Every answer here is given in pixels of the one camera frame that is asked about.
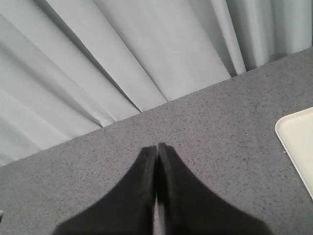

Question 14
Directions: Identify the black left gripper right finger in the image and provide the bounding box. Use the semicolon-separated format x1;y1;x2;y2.
157;143;272;235

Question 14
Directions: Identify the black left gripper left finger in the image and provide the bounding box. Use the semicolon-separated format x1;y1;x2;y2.
53;146;157;235

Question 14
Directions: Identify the cream rectangular plastic tray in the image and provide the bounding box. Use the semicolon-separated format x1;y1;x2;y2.
275;107;313;196

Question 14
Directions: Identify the grey pleated curtain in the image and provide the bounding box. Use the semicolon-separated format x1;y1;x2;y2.
0;0;313;165

